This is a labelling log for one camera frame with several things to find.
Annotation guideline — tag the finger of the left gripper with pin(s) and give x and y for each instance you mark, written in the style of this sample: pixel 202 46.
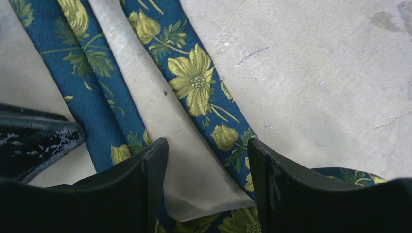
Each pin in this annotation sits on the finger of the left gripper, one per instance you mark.
pixel 32 140

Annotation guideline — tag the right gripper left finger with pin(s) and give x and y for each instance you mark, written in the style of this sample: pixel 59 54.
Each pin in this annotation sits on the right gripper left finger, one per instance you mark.
pixel 122 199

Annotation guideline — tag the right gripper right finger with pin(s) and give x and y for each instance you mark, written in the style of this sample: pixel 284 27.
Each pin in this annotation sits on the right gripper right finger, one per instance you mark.
pixel 291 198

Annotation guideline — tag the blue floral tie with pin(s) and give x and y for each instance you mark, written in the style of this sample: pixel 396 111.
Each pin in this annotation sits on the blue floral tie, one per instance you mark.
pixel 71 43

